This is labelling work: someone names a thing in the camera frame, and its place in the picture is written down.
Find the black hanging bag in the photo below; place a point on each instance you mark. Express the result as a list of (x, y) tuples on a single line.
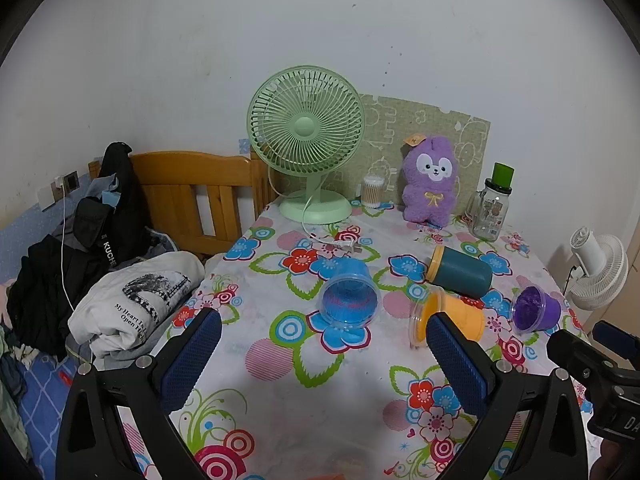
[(120, 180)]

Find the purple plastic cup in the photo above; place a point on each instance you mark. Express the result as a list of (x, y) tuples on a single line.
[(537, 310)]

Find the floral tablecloth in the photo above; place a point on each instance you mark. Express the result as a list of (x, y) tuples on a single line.
[(310, 360)]

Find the teal cup with yellow lid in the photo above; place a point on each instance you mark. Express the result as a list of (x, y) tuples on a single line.
[(462, 272)]

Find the white clip fan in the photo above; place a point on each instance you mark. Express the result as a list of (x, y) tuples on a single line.
[(602, 270)]

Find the green desk fan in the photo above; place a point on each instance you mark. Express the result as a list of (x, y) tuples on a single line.
[(306, 127)]

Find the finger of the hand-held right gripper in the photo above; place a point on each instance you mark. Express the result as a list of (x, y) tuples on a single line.
[(615, 336), (575, 355)]

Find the white printed shirt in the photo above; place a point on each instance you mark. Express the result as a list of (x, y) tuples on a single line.
[(145, 290)]

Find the grey-green crumpled cloth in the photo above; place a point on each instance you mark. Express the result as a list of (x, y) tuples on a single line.
[(12, 385)]

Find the cotton swab jar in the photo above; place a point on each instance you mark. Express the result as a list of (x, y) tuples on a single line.
[(373, 192)]

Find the wooden bed headboard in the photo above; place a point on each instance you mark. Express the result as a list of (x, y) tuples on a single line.
[(180, 170)]

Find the wall socket panel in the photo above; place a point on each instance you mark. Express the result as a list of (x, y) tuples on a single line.
[(67, 182)]

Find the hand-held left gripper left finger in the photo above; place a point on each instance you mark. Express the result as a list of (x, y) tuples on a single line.
[(192, 355)]

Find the black clothes pile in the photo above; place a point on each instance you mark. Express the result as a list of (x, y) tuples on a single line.
[(40, 290), (42, 400)]

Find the purple plush toy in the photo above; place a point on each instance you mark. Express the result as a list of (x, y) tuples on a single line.
[(430, 195)]

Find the glass bottle with green lid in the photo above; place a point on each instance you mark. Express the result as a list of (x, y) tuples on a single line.
[(490, 210)]

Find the orange plastic cup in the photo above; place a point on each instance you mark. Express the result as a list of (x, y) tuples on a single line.
[(462, 317)]

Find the patterned beige board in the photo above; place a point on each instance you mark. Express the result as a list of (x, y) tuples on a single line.
[(390, 120)]

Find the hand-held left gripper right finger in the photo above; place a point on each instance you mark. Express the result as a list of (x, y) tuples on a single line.
[(457, 360)]

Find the blue plastic cup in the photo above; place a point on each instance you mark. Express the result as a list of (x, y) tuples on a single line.
[(350, 297)]

